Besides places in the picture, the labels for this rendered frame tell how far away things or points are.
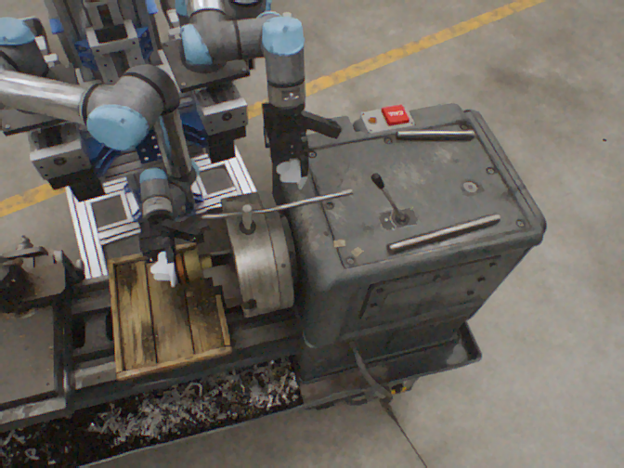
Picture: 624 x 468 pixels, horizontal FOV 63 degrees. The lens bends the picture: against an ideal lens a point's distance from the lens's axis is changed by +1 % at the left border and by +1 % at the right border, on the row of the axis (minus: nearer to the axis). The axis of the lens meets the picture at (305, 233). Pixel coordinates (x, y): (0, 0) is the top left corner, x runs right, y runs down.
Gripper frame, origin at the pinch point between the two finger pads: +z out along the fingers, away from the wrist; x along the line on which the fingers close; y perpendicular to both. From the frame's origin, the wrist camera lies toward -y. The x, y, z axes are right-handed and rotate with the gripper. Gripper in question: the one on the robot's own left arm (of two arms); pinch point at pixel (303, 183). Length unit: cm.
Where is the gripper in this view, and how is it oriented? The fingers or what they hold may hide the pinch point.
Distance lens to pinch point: 114.2
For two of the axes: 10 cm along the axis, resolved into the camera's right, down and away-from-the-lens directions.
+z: 0.5, 7.8, 6.3
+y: -9.6, 2.0, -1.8
